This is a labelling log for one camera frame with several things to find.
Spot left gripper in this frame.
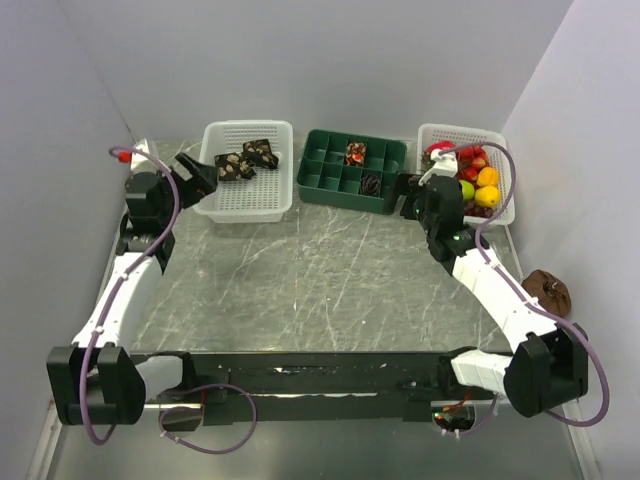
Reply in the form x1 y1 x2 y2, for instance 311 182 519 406
156 152 220 227

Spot black gold floral tie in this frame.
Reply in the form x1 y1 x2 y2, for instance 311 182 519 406
214 139 279 182

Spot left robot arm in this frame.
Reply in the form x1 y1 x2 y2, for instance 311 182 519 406
46 152 217 427

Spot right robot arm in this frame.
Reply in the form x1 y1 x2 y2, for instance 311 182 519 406
395 173 588 417

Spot dark striped rolled tie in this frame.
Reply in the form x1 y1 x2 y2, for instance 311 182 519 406
359 173 382 197

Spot dark grapes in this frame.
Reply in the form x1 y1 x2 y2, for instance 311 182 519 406
464 201 494 219

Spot green apple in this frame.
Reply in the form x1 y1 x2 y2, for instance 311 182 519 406
459 180 476 202

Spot pink dragon fruit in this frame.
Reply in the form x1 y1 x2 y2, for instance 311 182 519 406
423 140 455 160

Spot red strawberries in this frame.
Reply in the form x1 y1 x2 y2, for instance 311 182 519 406
456 146 490 183

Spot yellow lemon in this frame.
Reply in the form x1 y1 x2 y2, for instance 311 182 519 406
474 185 501 209

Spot white empty plastic basket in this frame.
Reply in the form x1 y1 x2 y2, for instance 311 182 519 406
194 120 294 224

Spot orange fruit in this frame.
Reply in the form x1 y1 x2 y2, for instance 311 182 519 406
476 167 500 188

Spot red floral rolled tie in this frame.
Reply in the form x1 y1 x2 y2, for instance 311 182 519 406
345 142 367 167

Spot green divided organizer tray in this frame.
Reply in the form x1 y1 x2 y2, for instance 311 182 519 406
297 129 407 215

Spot white fruit basket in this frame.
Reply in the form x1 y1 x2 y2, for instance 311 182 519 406
417 123 516 227

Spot brown paper bag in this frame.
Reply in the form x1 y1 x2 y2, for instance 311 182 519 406
522 270 572 318

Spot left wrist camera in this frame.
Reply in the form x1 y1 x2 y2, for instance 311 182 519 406
130 139 158 174

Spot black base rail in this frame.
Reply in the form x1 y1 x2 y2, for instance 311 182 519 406
119 351 501 426

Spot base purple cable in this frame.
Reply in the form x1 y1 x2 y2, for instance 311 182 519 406
158 383 258 455

